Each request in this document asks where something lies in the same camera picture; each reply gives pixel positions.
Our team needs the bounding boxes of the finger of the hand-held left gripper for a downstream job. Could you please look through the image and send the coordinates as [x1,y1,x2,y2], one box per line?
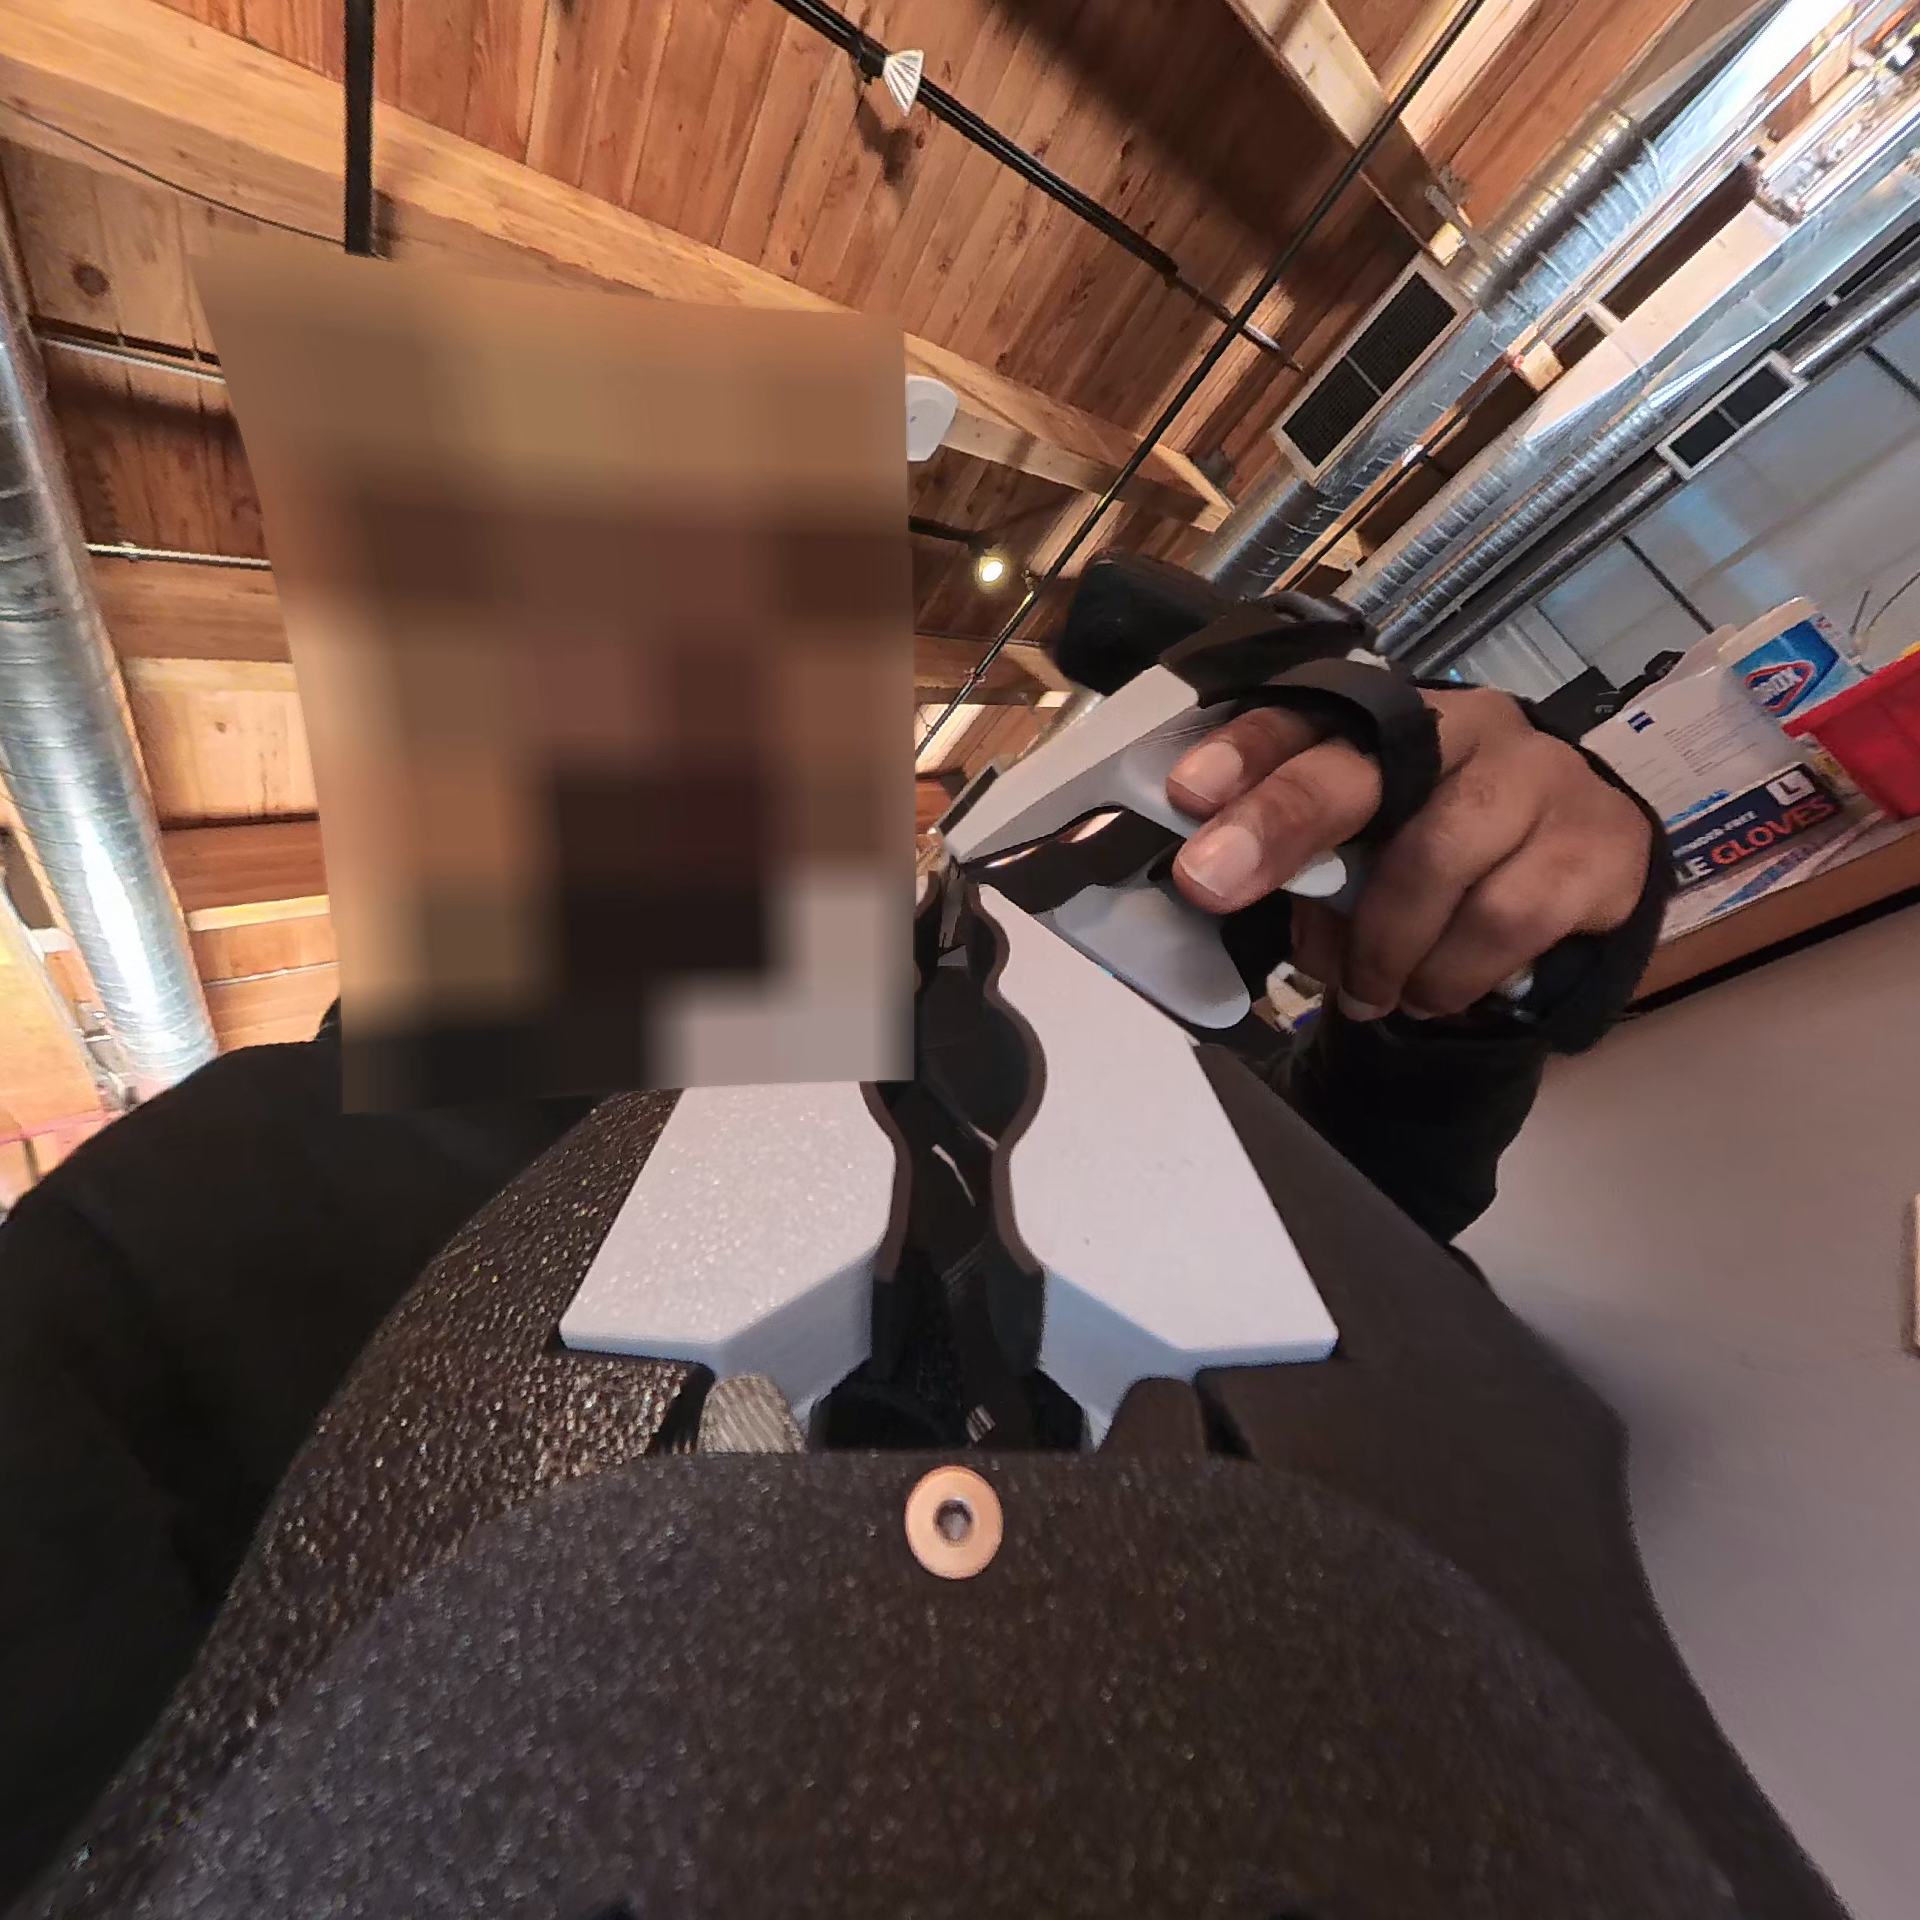
[942,663,1251,874]
[990,855,1259,1033]

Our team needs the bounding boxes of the white ceiling vent grille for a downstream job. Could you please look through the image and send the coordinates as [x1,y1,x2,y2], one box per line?
[1275,256,1475,484]

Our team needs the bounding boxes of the red plastic crate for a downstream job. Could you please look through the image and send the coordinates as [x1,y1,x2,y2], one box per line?
[1784,661,1920,823]

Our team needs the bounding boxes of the silver ventilation duct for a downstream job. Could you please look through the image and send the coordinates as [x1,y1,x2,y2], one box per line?
[1199,0,1920,677]
[0,328,222,1114]

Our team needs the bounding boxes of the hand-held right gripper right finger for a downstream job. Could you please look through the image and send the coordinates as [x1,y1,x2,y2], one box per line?
[964,881,1341,1431]

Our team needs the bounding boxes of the white cardboard box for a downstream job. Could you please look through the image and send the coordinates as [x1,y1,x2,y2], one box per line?
[1582,661,1802,823]

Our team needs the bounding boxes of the person's left hand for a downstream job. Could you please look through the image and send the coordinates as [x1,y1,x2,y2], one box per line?
[1168,680,1659,1024]

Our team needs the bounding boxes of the disinfectant wipes canister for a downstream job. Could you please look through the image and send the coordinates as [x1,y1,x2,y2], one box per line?
[1717,596,1871,725]

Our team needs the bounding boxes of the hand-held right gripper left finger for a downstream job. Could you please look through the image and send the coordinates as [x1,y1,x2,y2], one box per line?
[559,1079,910,1422]

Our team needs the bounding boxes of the blue white glove box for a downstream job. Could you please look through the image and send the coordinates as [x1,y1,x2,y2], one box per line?
[1658,757,1880,896]

